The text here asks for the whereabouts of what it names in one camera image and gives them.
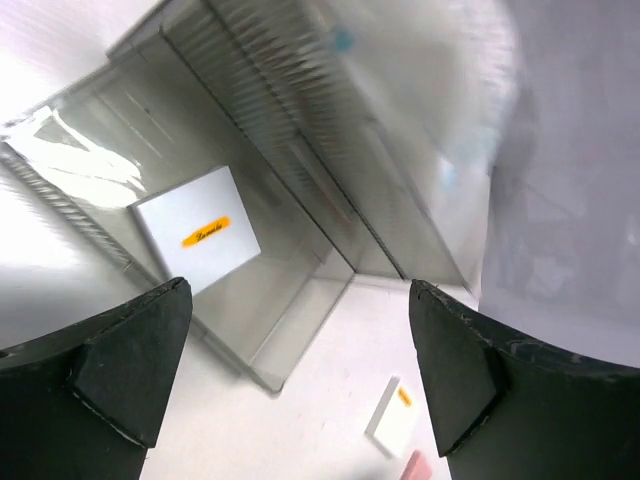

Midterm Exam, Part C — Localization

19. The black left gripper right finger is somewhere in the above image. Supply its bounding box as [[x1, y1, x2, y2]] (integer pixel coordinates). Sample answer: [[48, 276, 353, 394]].
[[409, 280, 639, 479]]

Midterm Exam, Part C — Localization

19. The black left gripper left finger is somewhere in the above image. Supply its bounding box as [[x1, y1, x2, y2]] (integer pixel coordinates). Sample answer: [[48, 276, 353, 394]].
[[1, 278, 193, 479]]

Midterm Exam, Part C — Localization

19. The clear acrylic makeup organizer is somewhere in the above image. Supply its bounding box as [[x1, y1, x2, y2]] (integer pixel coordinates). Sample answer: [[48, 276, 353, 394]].
[[1, 1, 520, 395]]

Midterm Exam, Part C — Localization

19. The pink sticky pad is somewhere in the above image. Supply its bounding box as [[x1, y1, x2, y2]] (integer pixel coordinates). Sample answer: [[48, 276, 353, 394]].
[[400, 450, 432, 480]]

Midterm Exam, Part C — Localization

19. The white pad with yellow stick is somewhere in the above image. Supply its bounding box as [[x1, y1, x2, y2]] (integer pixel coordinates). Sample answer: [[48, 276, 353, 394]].
[[129, 166, 261, 295]]

